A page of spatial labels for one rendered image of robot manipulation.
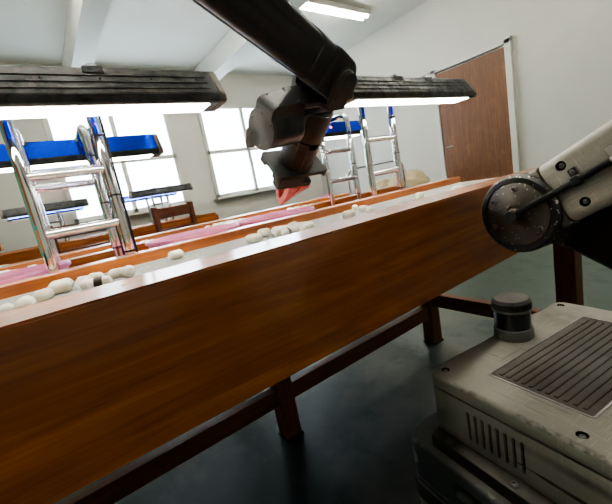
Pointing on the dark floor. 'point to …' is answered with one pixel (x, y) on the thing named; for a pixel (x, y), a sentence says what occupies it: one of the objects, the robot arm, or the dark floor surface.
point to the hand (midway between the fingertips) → (281, 199)
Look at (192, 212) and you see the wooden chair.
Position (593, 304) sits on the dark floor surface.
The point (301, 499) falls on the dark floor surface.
